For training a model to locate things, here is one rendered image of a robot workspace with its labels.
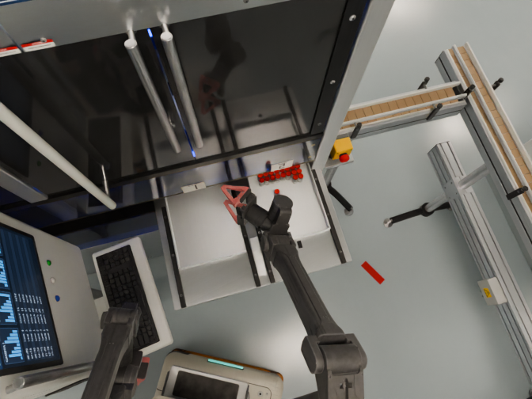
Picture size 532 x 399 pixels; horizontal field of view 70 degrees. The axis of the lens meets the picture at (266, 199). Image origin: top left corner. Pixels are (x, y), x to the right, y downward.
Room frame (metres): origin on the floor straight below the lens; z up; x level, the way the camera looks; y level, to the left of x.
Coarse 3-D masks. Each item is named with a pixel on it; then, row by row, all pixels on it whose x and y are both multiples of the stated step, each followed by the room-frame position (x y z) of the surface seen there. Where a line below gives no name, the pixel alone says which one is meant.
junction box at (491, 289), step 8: (480, 280) 0.30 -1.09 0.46; (488, 280) 0.29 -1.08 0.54; (496, 280) 0.29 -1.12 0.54; (488, 288) 0.25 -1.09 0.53; (496, 288) 0.25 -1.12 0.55; (488, 296) 0.22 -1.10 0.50; (496, 296) 0.22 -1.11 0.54; (504, 296) 0.22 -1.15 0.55; (488, 304) 0.19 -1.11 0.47; (496, 304) 0.18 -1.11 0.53
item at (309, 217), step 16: (256, 176) 0.59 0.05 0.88; (304, 176) 0.61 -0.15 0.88; (256, 192) 0.52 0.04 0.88; (272, 192) 0.52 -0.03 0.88; (288, 192) 0.53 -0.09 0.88; (304, 192) 0.53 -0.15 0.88; (304, 208) 0.47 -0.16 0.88; (320, 208) 0.47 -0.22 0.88; (304, 224) 0.40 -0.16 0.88; (320, 224) 0.40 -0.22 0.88
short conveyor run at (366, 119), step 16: (400, 96) 0.97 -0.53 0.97; (416, 96) 1.00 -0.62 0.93; (432, 96) 1.01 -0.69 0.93; (448, 96) 1.02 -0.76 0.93; (464, 96) 1.00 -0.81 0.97; (352, 112) 0.90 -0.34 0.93; (368, 112) 0.90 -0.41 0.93; (384, 112) 0.88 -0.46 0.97; (400, 112) 0.91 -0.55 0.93; (416, 112) 0.92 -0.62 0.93; (432, 112) 0.92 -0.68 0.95; (448, 112) 0.96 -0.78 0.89; (352, 128) 0.82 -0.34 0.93; (368, 128) 0.83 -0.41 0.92; (384, 128) 0.86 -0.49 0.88; (400, 128) 0.89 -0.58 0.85
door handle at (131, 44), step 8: (128, 32) 0.47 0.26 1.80; (128, 40) 0.43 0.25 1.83; (128, 48) 0.42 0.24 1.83; (136, 48) 0.42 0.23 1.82; (136, 56) 0.42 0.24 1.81; (136, 64) 0.42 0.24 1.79; (144, 64) 0.42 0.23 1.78; (144, 72) 0.42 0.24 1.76; (144, 80) 0.42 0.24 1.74; (152, 80) 0.43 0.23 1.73; (152, 88) 0.42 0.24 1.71; (152, 96) 0.42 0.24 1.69; (152, 104) 0.42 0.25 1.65; (160, 104) 0.42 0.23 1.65; (160, 112) 0.42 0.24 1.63; (160, 120) 0.42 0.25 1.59; (168, 120) 0.42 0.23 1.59; (168, 128) 0.42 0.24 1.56; (168, 136) 0.42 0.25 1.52; (176, 144) 0.42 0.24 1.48; (176, 152) 0.42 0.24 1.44
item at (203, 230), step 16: (192, 192) 0.50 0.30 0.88; (208, 192) 0.50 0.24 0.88; (176, 208) 0.42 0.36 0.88; (192, 208) 0.43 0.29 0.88; (208, 208) 0.43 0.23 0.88; (224, 208) 0.44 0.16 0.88; (176, 224) 0.36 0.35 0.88; (192, 224) 0.36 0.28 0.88; (208, 224) 0.37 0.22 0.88; (224, 224) 0.37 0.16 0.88; (176, 240) 0.30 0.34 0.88; (192, 240) 0.30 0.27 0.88; (208, 240) 0.31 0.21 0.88; (224, 240) 0.31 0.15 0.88; (240, 240) 0.32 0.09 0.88; (176, 256) 0.23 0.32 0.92; (192, 256) 0.24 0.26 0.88; (208, 256) 0.24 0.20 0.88; (224, 256) 0.24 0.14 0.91
